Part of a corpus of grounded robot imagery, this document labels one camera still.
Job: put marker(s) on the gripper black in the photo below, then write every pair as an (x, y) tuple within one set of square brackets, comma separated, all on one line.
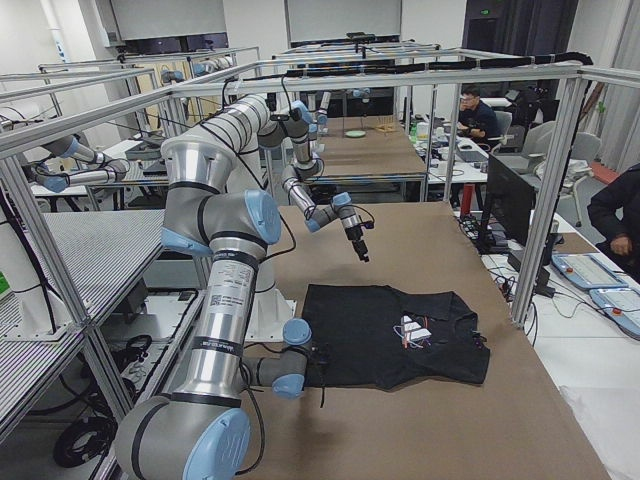
[(354, 235), (317, 361)]

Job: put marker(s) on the black printed t-shirt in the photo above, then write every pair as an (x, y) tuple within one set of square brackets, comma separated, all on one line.
[(381, 336)]

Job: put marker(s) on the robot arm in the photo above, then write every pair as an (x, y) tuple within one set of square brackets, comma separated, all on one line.
[(294, 123), (200, 431)]

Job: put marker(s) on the black computer monitor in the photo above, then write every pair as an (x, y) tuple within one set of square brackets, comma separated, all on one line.
[(509, 200)]

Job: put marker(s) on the seated person in background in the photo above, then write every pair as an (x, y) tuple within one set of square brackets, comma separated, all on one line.
[(476, 120)]

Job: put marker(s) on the teach pendant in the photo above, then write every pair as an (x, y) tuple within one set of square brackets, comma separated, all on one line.
[(586, 272), (622, 306)]

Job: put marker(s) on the aluminium slatted work table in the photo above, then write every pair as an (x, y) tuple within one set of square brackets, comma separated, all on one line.
[(105, 253)]

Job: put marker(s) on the person in black jacket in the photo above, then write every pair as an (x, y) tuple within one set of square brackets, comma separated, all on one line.
[(614, 213)]

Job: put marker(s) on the aluminium frame cage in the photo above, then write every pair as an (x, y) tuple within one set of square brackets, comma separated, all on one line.
[(454, 67)]

